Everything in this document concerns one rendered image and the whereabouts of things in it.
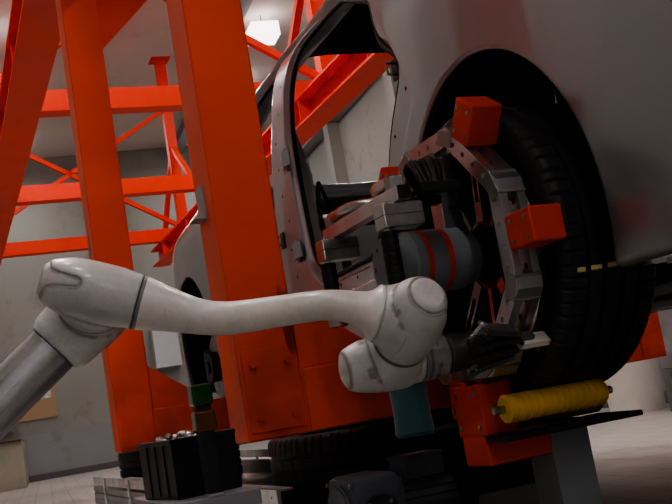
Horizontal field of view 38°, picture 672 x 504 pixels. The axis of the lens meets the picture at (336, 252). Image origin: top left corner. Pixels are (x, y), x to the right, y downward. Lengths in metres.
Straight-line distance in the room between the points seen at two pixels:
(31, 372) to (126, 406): 2.41
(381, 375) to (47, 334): 0.63
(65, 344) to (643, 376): 8.07
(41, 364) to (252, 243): 0.76
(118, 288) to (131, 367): 2.58
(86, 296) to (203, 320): 0.21
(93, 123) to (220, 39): 1.97
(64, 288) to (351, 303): 0.50
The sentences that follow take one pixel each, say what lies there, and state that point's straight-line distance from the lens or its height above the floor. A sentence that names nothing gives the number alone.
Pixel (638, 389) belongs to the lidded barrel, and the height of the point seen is 0.21.
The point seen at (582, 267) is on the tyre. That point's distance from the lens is 1.99.
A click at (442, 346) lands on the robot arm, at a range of 1.87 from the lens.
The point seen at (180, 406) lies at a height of 0.67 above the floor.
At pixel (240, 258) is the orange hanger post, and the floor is 0.97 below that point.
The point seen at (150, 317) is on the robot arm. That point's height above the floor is 0.79.
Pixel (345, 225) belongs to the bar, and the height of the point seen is 0.96.
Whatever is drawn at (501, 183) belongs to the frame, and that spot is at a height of 0.95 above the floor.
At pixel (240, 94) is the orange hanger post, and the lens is 2.60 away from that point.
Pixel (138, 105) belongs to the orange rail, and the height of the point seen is 3.24.
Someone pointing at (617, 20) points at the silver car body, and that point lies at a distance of 1.91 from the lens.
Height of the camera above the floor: 0.59
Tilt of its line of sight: 8 degrees up
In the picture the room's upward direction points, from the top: 10 degrees counter-clockwise
